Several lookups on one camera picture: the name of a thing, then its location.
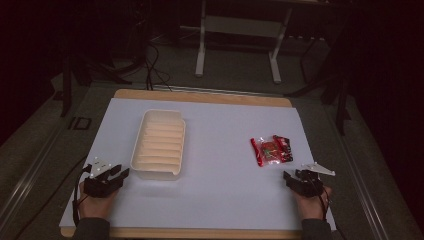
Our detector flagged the white metal table frame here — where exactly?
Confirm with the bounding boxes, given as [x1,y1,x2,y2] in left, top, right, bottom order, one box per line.
[194,0,294,85]

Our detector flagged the person's right hand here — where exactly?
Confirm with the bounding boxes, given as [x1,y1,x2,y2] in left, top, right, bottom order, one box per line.
[291,185,333,222]

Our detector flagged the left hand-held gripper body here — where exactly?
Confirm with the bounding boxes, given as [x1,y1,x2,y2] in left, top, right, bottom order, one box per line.
[82,157,118,199]

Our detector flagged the cream plastic tray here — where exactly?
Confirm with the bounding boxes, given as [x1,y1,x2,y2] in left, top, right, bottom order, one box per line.
[130,108,187,182]

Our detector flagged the black floor cables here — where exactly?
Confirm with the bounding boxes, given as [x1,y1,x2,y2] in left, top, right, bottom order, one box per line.
[143,41,174,93]

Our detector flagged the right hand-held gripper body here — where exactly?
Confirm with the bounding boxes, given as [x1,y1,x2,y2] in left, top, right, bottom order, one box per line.
[294,161,336,198]

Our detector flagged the person's left hand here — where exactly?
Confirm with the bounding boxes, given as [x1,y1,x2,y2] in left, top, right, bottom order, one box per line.
[78,181,118,221]

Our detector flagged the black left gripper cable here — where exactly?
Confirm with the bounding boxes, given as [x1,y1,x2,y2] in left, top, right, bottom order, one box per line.
[71,163,93,228]

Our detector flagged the red snack packet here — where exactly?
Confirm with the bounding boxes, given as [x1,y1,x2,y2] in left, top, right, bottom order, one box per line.
[249,134,295,168]

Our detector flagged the black metal stand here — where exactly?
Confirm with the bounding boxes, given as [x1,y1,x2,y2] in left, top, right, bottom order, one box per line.
[284,33,353,136]
[59,49,133,118]

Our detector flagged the white table mat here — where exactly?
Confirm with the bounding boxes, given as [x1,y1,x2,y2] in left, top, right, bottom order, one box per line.
[59,97,337,232]

